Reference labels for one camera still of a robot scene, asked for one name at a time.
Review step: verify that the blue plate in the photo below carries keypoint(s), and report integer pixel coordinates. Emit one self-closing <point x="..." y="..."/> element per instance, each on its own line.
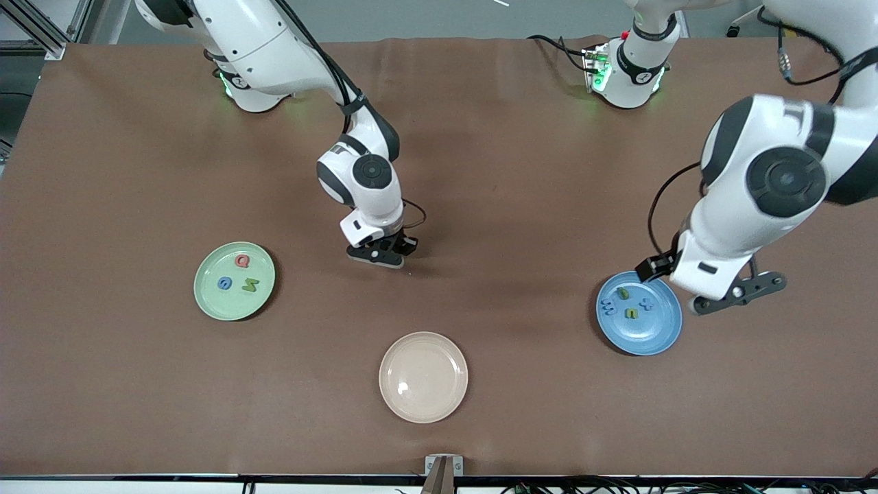
<point x="658" y="336"/>

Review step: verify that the grey metal camera bracket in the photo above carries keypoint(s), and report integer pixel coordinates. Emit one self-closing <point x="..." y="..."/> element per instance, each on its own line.
<point x="431" y="466"/>

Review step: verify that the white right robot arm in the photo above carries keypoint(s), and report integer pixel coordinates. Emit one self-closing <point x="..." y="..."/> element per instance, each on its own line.
<point x="247" y="34"/>

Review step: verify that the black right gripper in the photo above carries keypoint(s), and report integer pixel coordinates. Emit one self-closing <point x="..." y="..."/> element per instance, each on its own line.
<point x="396" y="242"/>

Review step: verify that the blue foam letter O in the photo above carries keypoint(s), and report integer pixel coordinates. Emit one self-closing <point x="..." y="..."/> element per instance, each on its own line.
<point x="220" y="283"/>

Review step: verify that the green plate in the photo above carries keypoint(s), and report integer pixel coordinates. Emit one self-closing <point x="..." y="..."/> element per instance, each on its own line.
<point x="219" y="305"/>

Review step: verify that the left arm base control box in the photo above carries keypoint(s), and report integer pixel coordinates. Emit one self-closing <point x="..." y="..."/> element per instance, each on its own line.
<point x="598" y="68"/>

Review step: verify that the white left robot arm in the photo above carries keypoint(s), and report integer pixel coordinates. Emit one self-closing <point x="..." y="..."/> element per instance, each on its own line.
<point x="754" y="206"/>

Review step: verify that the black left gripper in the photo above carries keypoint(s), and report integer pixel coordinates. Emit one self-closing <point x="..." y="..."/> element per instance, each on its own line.
<point x="656" y="265"/>

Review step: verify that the brown table mat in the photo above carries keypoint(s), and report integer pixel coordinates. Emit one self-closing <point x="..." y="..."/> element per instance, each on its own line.
<point x="137" y="377"/>

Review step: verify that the beige plate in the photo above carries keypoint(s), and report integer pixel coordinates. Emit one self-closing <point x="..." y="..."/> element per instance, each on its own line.
<point x="423" y="377"/>

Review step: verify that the green foam letter Z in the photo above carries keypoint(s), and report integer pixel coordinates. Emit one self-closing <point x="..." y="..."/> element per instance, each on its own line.
<point x="250" y="285"/>

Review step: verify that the blue foam letter m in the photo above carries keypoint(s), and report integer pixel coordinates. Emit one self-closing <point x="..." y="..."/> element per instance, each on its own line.
<point x="606" y="307"/>

